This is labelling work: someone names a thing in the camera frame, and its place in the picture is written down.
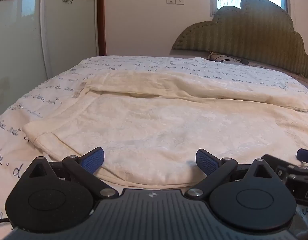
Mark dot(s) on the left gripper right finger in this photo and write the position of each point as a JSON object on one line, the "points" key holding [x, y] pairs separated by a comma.
{"points": [[217, 172]]}

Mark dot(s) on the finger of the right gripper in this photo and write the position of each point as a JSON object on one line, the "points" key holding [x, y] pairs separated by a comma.
{"points": [[302, 155]]}

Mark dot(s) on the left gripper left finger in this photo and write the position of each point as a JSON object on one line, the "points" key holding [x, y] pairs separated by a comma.
{"points": [[82, 169]]}

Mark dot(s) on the cream white pants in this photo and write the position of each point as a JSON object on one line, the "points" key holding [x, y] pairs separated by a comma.
{"points": [[150, 124]]}

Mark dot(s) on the blue grey bed sheet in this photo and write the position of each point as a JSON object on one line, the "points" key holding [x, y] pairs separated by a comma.
{"points": [[299, 78]]}

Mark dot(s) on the white bedspread with script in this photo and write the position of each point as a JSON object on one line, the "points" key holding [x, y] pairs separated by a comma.
{"points": [[17, 151]]}

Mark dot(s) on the striped pillow at headboard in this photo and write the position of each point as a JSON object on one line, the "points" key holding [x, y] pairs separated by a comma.
{"points": [[217, 57]]}

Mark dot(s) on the green scalloped headboard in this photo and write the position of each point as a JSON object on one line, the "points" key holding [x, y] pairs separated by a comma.
{"points": [[259, 31]]}

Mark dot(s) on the wardrobe with flower-patterned doors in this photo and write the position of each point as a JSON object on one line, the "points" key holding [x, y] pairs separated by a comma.
{"points": [[40, 39]]}

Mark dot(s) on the white wall socket plate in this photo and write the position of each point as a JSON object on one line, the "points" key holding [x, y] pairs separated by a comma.
{"points": [[181, 2]]}

